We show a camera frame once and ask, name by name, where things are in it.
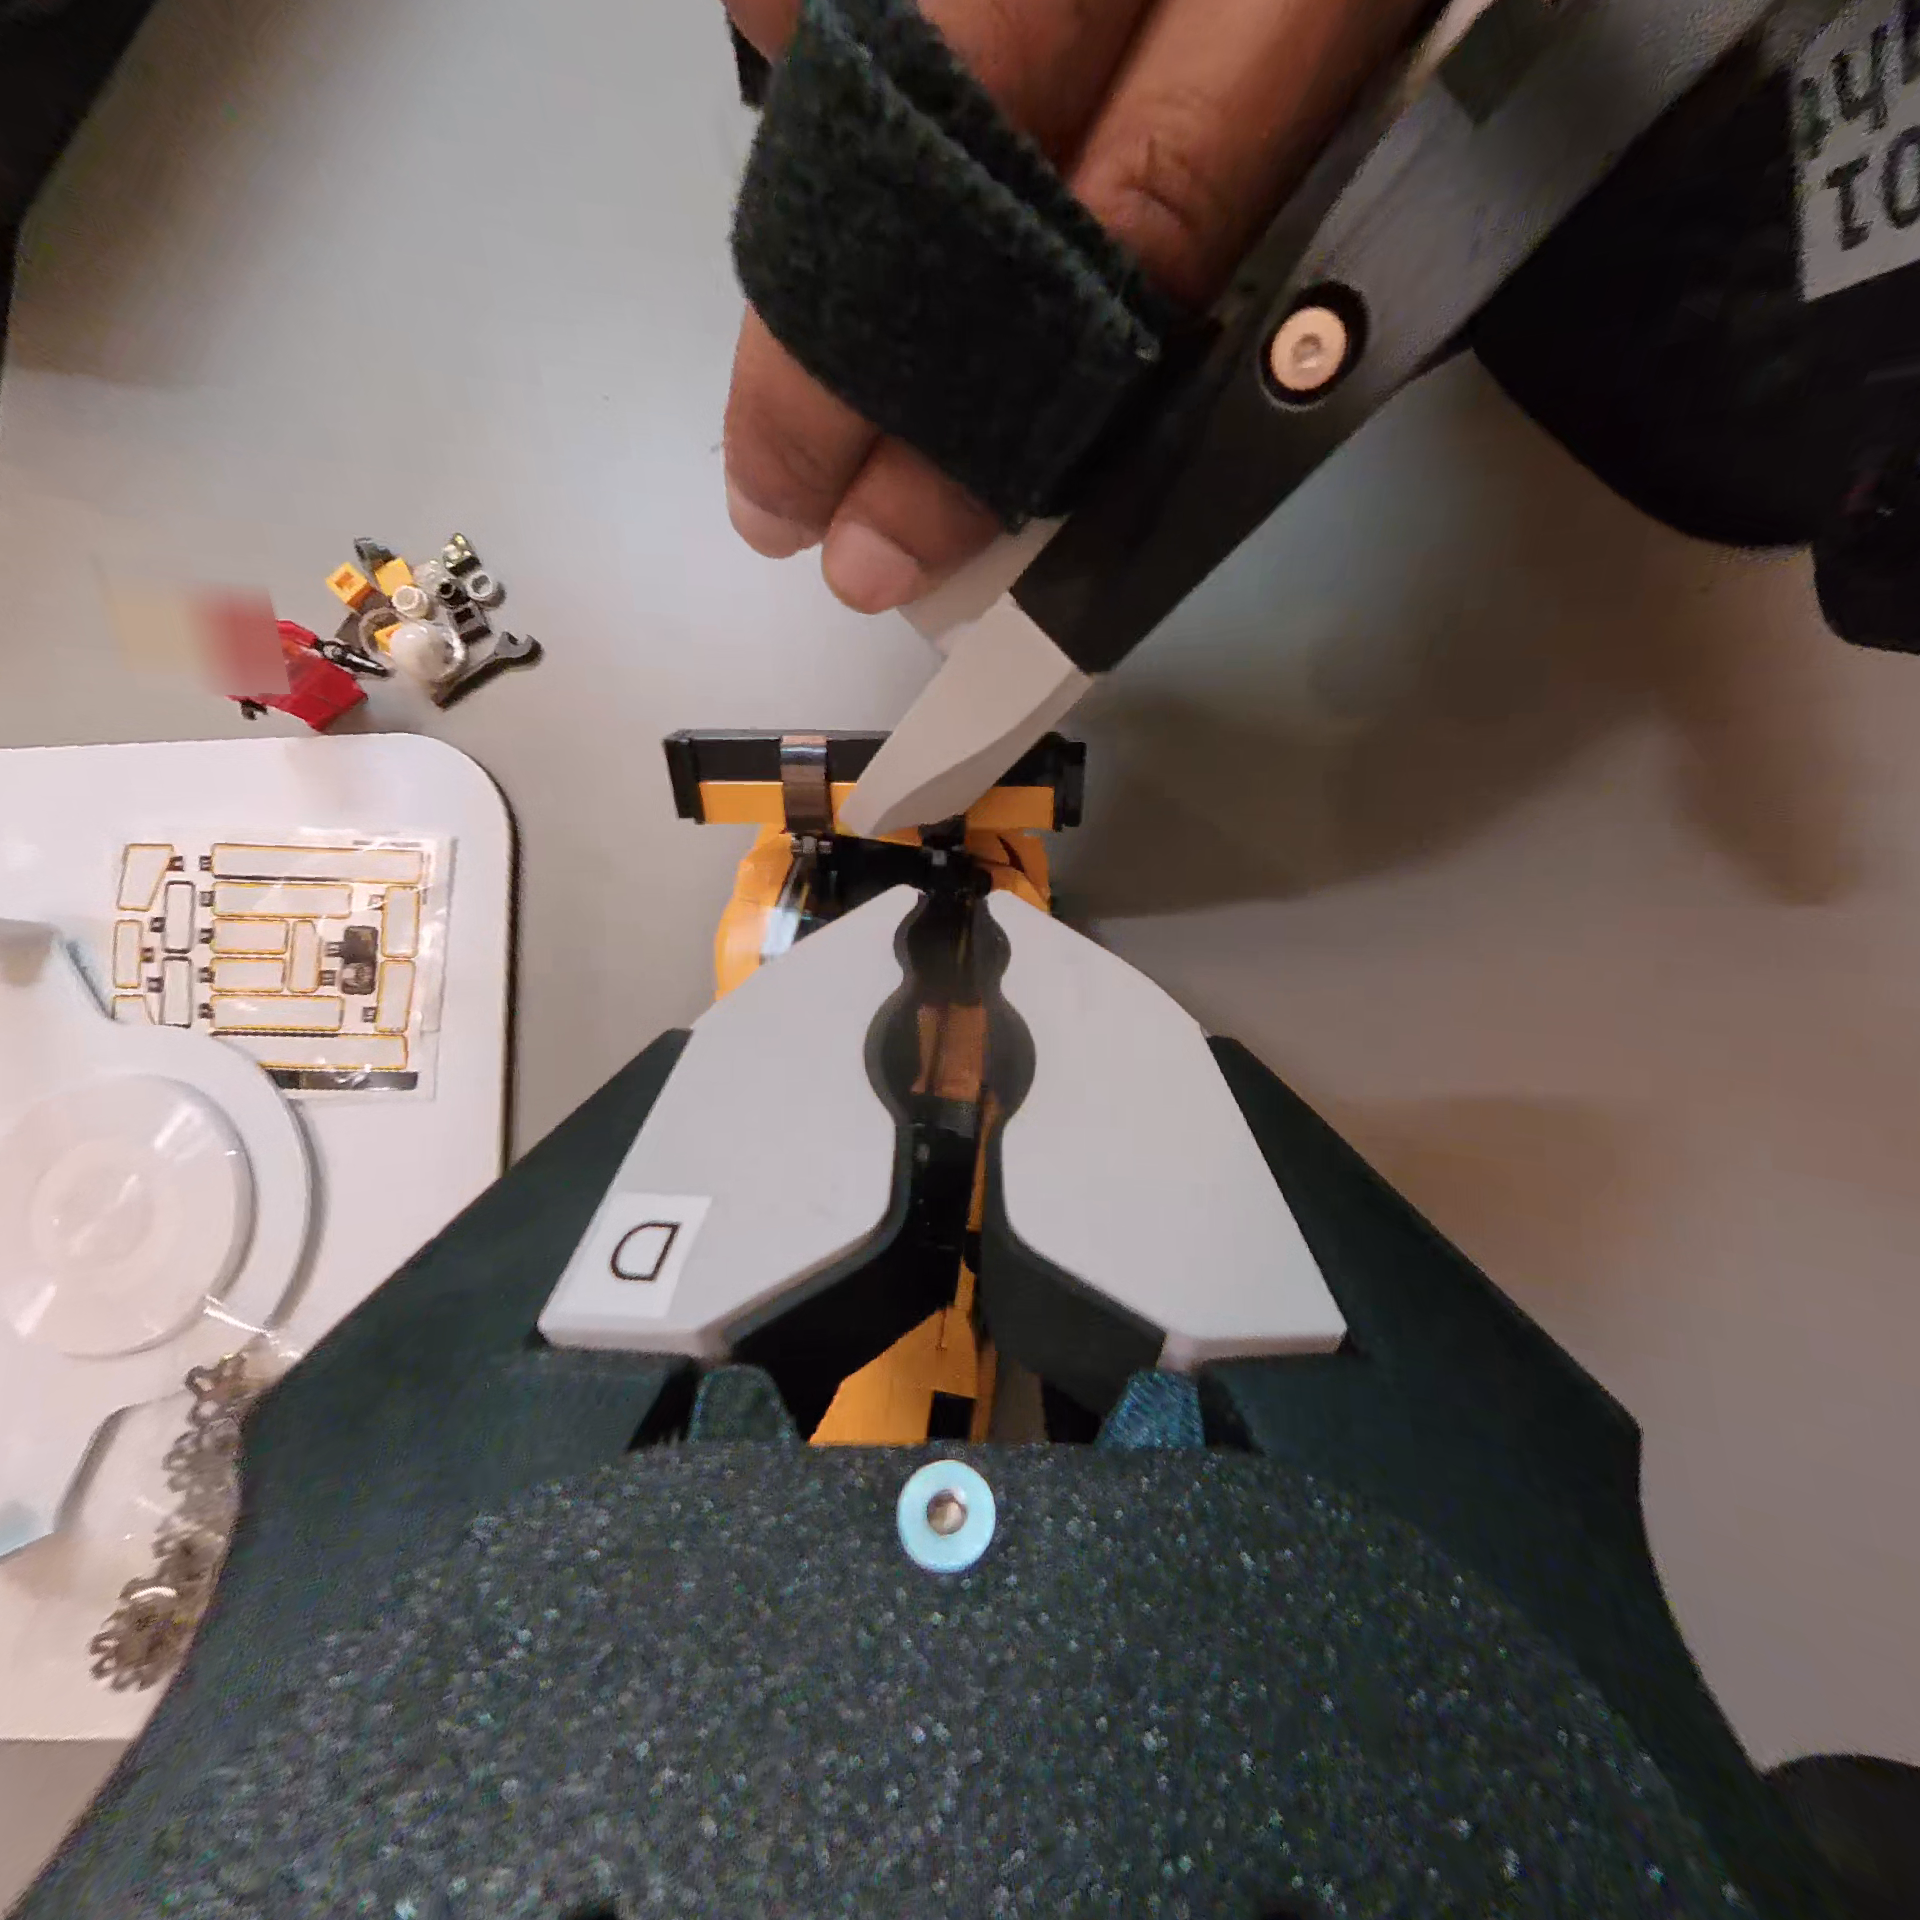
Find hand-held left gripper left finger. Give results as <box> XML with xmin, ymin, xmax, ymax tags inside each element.
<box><xmin>536</xmin><ymin>886</ymin><xmax>921</xmax><ymax>1374</ymax></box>

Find white book stand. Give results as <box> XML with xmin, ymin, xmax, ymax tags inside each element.
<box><xmin>0</xmin><ymin>733</ymin><xmax>518</xmax><ymax>1743</ymax></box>

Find plastic bag of lego parts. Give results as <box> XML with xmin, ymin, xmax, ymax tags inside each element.
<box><xmin>81</xmin><ymin>1305</ymin><xmax>309</xmax><ymax>1696</ymax></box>

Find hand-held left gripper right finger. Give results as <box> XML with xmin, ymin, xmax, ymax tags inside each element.
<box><xmin>977</xmin><ymin>888</ymin><xmax>1348</xmax><ymax>1374</ymax></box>

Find lego sticker sheet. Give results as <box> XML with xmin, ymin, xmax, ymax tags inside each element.
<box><xmin>108</xmin><ymin>833</ymin><xmax>457</xmax><ymax>1105</ymax></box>

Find yellow lego car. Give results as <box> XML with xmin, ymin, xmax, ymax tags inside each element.
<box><xmin>711</xmin><ymin>817</ymin><xmax>1057</xmax><ymax>1450</ymax></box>

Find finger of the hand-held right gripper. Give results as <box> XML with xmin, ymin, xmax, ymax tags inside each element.
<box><xmin>835</xmin><ymin>517</ymin><xmax>1099</xmax><ymax>841</ymax></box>

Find person's right hand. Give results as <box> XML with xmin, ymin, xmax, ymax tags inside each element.
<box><xmin>719</xmin><ymin>0</ymin><xmax>1427</xmax><ymax>618</ymax></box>

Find yellow black lego spoiler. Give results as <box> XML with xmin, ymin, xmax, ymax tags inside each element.
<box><xmin>662</xmin><ymin>727</ymin><xmax>1086</xmax><ymax>837</ymax></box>

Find red lego minifigure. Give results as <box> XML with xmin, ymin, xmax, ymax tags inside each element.
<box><xmin>230</xmin><ymin>616</ymin><xmax>372</xmax><ymax>734</ymax></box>

